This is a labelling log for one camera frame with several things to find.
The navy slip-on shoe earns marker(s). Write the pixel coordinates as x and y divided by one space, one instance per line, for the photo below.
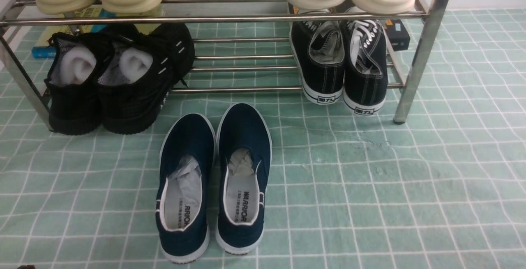
244 146
186 158

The steel shoe rack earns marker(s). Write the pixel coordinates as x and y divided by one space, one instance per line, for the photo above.
431 17

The black box behind rack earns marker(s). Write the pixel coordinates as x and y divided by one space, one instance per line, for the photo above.
397 34

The black canvas sneaker left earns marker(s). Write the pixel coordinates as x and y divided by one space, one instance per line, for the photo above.
318 49

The black canvas sneaker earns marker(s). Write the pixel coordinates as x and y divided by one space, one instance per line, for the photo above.
318 49
365 65

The black canvas sneaker right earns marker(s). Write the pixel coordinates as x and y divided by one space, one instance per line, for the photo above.
365 65

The green checked floor cloth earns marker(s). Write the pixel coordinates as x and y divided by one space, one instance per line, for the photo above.
445 190

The black knit sneaker right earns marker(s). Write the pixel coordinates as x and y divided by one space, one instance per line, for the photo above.
143 70

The black knit sneaker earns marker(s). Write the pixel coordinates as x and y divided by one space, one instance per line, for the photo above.
143 70
79 61

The black knit sneaker left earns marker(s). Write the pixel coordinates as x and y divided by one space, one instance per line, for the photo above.
79 61

